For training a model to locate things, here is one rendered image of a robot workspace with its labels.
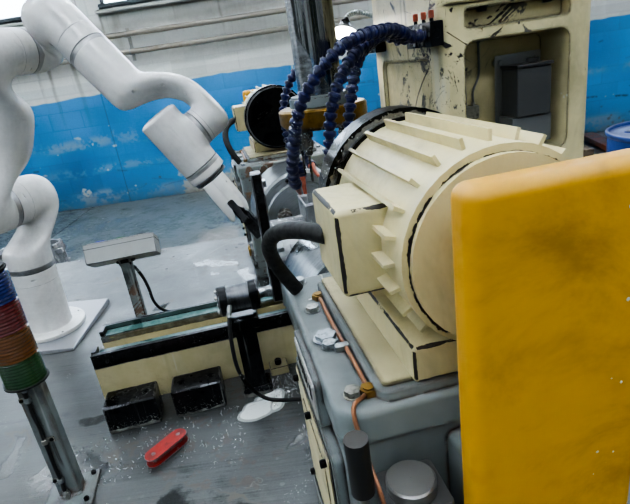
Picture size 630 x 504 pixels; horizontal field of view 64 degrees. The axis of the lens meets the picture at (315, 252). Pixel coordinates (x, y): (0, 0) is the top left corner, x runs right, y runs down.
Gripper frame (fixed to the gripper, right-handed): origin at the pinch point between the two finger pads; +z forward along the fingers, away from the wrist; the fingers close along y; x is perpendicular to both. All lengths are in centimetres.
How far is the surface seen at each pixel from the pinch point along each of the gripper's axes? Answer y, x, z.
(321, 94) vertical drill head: 10.3, 27.9, -15.2
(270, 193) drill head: -15.1, 6.7, -0.1
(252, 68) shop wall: -540, 63, 4
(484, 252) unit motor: 86, 19, -16
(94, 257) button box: -14.0, -35.9, -16.2
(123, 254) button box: -13.7, -30.4, -12.3
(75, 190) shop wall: -582, -208, -20
